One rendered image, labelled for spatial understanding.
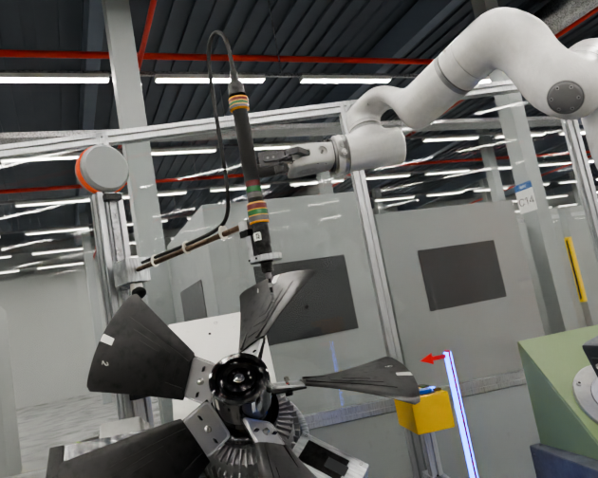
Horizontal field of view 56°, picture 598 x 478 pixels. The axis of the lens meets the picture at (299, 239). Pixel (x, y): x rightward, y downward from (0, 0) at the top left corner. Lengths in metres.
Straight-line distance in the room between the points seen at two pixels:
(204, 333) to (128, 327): 0.33
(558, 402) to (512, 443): 0.77
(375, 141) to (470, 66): 0.28
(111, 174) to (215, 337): 0.63
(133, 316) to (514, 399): 1.35
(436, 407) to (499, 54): 0.85
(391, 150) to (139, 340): 0.68
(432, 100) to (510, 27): 0.19
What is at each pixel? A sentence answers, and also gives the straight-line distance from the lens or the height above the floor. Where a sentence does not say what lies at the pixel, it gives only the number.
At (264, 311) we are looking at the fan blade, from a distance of 1.29.
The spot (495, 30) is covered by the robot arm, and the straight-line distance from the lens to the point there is 1.06.
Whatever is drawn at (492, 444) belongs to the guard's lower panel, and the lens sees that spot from 2.11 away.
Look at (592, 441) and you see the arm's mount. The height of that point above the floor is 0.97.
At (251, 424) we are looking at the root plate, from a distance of 1.12.
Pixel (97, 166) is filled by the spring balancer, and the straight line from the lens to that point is 1.84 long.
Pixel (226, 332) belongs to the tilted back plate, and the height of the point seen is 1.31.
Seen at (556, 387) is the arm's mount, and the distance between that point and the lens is 1.38.
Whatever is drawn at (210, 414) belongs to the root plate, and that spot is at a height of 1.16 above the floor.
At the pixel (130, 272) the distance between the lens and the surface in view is 1.67.
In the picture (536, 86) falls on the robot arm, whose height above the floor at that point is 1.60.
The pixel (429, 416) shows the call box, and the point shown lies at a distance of 1.49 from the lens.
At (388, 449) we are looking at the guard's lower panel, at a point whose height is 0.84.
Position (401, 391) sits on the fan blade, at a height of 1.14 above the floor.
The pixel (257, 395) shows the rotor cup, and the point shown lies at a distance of 1.10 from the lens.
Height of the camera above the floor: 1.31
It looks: 8 degrees up
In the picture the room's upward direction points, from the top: 10 degrees counter-clockwise
